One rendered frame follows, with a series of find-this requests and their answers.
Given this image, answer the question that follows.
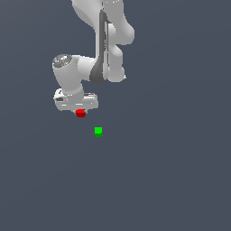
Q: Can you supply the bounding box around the green cube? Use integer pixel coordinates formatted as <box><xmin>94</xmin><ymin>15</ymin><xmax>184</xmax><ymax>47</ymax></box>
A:
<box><xmin>94</xmin><ymin>126</ymin><xmax>104</xmax><ymax>138</ymax></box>

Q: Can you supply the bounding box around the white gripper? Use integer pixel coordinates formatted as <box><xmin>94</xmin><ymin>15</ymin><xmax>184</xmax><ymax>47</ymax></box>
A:
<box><xmin>53</xmin><ymin>88</ymin><xmax>99</xmax><ymax>116</ymax></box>

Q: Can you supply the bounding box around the red cube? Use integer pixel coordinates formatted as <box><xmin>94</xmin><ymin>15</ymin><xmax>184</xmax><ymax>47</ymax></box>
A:
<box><xmin>75</xmin><ymin>109</ymin><xmax>87</xmax><ymax>118</ymax></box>

